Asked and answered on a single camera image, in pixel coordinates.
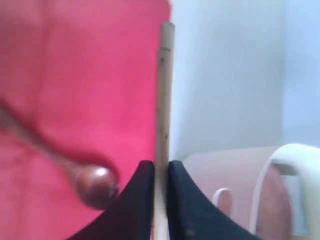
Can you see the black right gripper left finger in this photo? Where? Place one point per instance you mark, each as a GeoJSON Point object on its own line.
{"type": "Point", "coordinates": [130, 216]}

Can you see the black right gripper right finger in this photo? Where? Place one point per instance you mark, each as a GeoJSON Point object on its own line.
{"type": "Point", "coordinates": [191, 216]}

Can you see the brown wooden spoon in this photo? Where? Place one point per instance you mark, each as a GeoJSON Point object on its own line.
{"type": "Point", "coordinates": [96, 185]}

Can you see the red tablecloth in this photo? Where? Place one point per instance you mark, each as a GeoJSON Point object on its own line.
{"type": "Point", "coordinates": [81, 74]}

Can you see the wooden chopstick steep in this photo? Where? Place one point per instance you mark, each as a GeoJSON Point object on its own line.
{"type": "Point", "coordinates": [165, 53]}

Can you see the cream plastic bin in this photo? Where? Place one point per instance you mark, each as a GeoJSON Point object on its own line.
{"type": "Point", "coordinates": [272, 192]}

